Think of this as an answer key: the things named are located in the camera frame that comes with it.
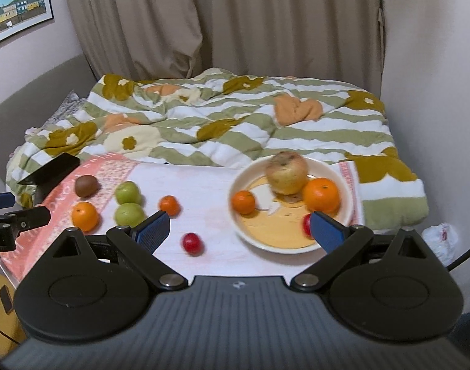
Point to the green apple front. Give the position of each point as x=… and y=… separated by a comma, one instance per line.
x=129, y=214

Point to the large orange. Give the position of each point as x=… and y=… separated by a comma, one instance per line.
x=321, y=194

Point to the red plum front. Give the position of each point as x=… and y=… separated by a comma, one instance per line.
x=306, y=226

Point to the cream bowl with duck print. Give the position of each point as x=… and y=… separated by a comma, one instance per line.
x=276, y=223

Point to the white plastic bag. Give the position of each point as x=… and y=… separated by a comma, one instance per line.
x=442, y=240

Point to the patterned grey pillow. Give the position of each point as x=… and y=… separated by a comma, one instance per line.
x=70, y=105

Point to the red plum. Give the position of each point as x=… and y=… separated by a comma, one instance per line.
x=192, y=244
x=306, y=226

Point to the green apple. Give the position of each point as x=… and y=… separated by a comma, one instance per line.
x=128, y=192
x=129, y=214

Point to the pink floral table cloth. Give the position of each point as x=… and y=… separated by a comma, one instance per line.
x=223, y=222

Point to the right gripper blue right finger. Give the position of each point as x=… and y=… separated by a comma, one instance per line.
x=341, y=245

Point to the beige curtain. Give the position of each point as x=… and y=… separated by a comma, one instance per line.
x=154, y=39

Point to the brown kiwi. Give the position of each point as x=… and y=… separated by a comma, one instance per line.
x=85, y=186

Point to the black box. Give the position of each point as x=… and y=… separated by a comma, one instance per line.
x=49, y=176

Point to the medium orange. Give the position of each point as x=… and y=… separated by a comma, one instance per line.
x=85, y=216

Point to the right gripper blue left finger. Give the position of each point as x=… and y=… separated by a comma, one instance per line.
x=136, y=246

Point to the striped floral duvet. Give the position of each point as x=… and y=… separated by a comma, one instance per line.
x=222, y=119

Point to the large blemished apple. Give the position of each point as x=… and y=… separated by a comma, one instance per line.
x=287, y=173

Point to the grey sofa backrest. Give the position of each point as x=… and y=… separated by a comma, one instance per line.
x=34, y=103

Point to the small mandarin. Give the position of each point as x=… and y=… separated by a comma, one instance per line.
x=243, y=202
x=170, y=205

